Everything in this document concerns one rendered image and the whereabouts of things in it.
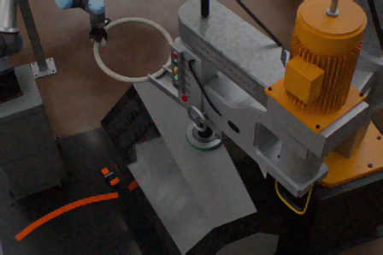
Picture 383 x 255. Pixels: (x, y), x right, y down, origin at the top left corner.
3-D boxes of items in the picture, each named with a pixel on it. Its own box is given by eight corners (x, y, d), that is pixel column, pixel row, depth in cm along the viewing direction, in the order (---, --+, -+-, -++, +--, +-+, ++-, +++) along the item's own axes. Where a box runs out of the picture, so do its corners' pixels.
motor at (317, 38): (366, 98, 210) (392, 16, 179) (311, 139, 198) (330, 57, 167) (312, 60, 224) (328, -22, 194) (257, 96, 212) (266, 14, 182)
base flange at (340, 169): (355, 104, 342) (356, 99, 338) (398, 164, 312) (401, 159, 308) (285, 127, 332) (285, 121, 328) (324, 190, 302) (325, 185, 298)
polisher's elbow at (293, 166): (291, 140, 255) (296, 113, 240) (327, 159, 248) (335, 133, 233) (270, 168, 246) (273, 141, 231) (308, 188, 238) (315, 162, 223)
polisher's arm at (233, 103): (324, 189, 260) (344, 122, 222) (290, 216, 251) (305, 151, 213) (222, 102, 297) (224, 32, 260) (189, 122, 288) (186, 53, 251)
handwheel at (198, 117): (219, 128, 277) (220, 109, 265) (204, 138, 273) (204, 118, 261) (200, 111, 285) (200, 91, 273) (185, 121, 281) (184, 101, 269)
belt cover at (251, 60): (360, 132, 221) (369, 104, 208) (318, 164, 211) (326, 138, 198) (207, 16, 270) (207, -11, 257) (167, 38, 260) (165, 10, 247)
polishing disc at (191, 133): (184, 146, 306) (184, 145, 305) (189, 117, 319) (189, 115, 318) (221, 150, 303) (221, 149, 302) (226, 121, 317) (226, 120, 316)
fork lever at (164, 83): (249, 124, 286) (248, 117, 282) (220, 143, 278) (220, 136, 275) (169, 68, 328) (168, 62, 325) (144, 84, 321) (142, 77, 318)
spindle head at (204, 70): (254, 121, 283) (260, 57, 248) (221, 143, 274) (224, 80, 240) (209, 83, 301) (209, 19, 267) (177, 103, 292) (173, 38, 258)
